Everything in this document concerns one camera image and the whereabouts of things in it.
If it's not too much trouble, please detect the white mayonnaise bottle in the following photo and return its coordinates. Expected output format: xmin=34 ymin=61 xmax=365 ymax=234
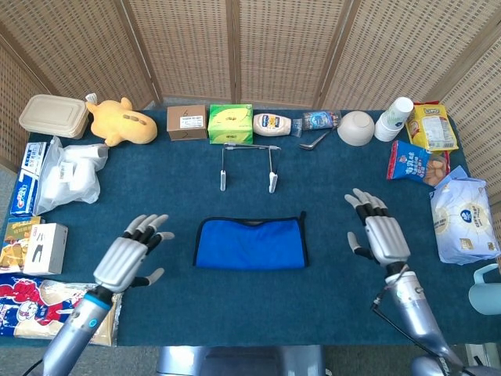
xmin=252 ymin=112 xmax=303 ymax=138

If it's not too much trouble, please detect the white and blue toothpaste box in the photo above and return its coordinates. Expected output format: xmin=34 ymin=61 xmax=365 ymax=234
xmin=21 ymin=141 xmax=48 ymax=177

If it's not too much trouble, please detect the white cardboard box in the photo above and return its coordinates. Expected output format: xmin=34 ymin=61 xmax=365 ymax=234
xmin=22 ymin=222 xmax=69 ymax=276

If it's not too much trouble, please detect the large cartoon print bag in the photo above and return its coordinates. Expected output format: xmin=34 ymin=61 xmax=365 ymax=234
xmin=0 ymin=273 xmax=125 ymax=348

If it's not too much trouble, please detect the blue and red snack bag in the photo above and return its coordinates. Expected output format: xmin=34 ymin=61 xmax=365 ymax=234
xmin=386 ymin=139 xmax=452 ymax=188

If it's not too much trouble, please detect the green tissue pack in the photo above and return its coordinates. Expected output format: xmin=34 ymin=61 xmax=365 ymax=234
xmin=207 ymin=103 xmax=254 ymax=145

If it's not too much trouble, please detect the beige upturned bowl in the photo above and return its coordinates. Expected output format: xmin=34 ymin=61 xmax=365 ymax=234
xmin=337 ymin=110 xmax=376 ymax=147

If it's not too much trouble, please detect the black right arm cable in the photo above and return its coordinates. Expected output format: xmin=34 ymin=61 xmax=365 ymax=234
xmin=370 ymin=269 xmax=470 ymax=371

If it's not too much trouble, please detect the pale blue pouch bag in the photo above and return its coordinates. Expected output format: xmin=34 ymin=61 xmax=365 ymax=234
xmin=429 ymin=164 xmax=501 ymax=266

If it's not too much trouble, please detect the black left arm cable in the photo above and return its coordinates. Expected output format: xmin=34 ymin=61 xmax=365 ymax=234
xmin=21 ymin=356 xmax=45 ymax=376

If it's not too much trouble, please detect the grey and blue towel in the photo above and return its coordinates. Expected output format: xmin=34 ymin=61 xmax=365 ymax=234
xmin=193 ymin=211 xmax=310 ymax=271

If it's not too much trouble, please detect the black ladle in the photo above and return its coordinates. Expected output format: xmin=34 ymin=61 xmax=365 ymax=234
xmin=299 ymin=128 xmax=333 ymax=151

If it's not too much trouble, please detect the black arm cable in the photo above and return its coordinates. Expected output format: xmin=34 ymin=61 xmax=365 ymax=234
xmin=21 ymin=356 xmax=45 ymax=376
xmin=370 ymin=269 xmax=470 ymax=371

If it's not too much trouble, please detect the clear plastic water bottle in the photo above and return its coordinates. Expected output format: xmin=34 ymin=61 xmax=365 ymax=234
xmin=301 ymin=110 xmax=342 ymax=131

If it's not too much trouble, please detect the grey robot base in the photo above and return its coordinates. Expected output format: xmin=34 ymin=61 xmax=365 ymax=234
xmin=156 ymin=344 xmax=328 ymax=376

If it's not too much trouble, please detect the brown cardboard box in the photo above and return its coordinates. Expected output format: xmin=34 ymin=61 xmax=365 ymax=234
xmin=166 ymin=104 xmax=208 ymax=142

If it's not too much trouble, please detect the yellow plush toy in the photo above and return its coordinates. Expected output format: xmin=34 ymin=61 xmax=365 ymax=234
xmin=85 ymin=93 xmax=158 ymax=148

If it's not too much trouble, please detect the wicker folding screen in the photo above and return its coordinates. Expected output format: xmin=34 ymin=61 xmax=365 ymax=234
xmin=0 ymin=0 xmax=501 ymax=197

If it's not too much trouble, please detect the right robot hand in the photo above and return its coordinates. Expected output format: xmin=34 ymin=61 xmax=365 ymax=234
xmin=344 ymin=187 xmax=412 ymax=271

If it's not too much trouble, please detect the blue carpet table cover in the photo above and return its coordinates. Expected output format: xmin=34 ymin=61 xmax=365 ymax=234
xmin=0 ymin=108 xmax=477 ymax=349

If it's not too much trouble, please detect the yellow snack box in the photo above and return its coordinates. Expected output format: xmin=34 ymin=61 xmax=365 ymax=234
xmin=0 ymin=216 xmax=42 ymax=274

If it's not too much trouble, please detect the yellow snack bag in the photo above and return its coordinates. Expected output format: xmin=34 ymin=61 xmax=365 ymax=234
xmin=405 ymin=102 xmax=460 ymax=153

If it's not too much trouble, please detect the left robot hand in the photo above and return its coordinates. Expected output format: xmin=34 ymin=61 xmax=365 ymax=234
xmin=92 ymin=213 xmax=175 ymax=294

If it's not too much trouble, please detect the stack of paper cups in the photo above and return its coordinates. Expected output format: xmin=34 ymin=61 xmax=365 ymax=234
xmin=373 ymin=96 xmax=415 ymax=143

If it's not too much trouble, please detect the white metal wire stand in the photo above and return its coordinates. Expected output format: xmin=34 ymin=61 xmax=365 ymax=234
xmin=218 ymin=143 xmax=282 ymax=193

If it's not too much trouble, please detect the white plastic bag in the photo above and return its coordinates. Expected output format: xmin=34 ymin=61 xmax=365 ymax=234
xmin=34 ymin=136 xmax=110 ymax=215

